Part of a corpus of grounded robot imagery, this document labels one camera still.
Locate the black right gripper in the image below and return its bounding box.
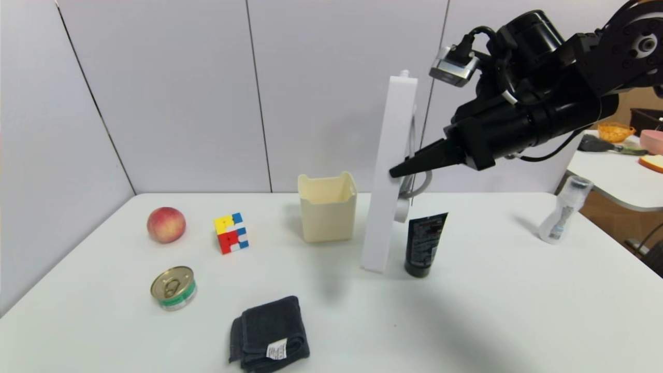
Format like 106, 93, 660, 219
388, 96, 539, 179

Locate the white power strip with cable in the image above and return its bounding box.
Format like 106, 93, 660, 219
361, 70, 433, 274

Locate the cream white plastic box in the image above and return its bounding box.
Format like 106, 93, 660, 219
297, 172, 358, 243

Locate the black cosmetic tube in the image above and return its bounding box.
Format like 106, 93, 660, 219
403, 212, 449, 278

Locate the clear plastic bottle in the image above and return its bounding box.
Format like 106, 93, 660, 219
537, 176, 592, 245

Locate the black brush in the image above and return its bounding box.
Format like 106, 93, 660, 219
578, 135, 648, 156

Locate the white round table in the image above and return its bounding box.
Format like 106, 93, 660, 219
566, 132, 663, 212

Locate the multicolour puzzle cube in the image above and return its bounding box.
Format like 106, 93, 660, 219
213, 212, 249, 255

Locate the black crate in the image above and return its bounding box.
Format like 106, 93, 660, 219
629, 108, 663, 136

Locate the pink bowl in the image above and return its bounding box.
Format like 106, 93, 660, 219
640, 130, 663, 155

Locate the dark grey folded towel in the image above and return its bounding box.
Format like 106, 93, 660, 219
228, 295, 310, 373

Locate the black table base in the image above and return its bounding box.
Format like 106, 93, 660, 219
624, 223, 663, 280

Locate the red yellow peach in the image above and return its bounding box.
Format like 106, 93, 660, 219
147, 207, 186, 244

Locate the tin can green label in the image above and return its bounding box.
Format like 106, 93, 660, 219
150, 266, 197, 311

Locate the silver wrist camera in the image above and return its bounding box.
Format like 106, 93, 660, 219
429, 46, 480, 88

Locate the orange wire basket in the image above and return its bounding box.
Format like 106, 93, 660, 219
597, 122, 636, 144

